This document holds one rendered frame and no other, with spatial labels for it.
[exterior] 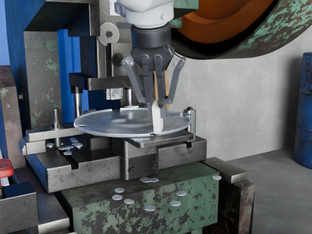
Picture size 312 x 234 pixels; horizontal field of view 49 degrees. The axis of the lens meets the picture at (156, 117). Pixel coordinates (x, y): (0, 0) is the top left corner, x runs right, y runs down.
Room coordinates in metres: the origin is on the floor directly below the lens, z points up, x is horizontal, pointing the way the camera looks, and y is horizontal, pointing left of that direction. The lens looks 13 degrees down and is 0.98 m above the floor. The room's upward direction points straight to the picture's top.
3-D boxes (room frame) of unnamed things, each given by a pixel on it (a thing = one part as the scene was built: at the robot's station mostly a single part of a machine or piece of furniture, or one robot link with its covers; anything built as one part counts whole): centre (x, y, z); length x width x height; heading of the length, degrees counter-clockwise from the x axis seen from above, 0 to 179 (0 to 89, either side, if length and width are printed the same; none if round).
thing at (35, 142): (0.87, 0.27, 0.76); 0.17 x 0.06 x 0.10; 120
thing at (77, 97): (0.96, 0.22, 0.81); 0.02 x 0.02 x 0.14
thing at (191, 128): (0.93, -0.09, 0.75); 0.03 x 0.03 x 0.10; 30
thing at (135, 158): (0.80, 0.04, 0.72); 0.25 x 0.14 x 0.14; 30
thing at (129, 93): (1.05, 0.08, 0.81); 0.02 x 0.02 x 0.14
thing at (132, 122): (0.84, 0.06, 0.78); 0.29 x 0.29 x 0.01
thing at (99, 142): (0.96, 0.12, 0.72); 0.20 x 0.16 x 0.03; 120
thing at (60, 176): (0.95, 0.12, 0.68); 0.45 x 0.30 x 0.06; 120
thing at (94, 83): (0.96, 0.12, 0.86); 0.20 x 0.16 x 0.05; 120
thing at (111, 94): (0.94, 0.12, 0.84); 0.05 x 0.03 x 0.04; 120
